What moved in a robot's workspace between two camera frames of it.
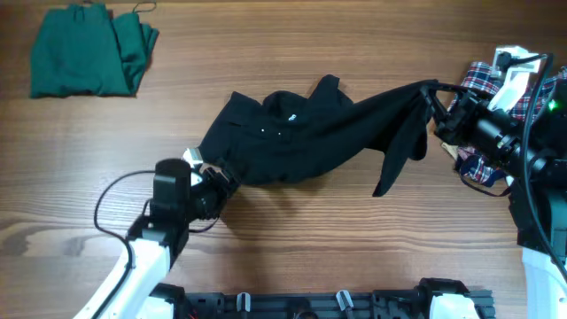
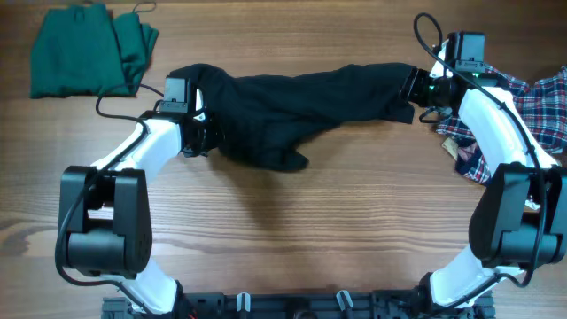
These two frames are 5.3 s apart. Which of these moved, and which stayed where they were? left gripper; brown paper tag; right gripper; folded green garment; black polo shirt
Moved: left gripper; black polo shirt; right gripper
Stayed: brown paper tag; folded green garment
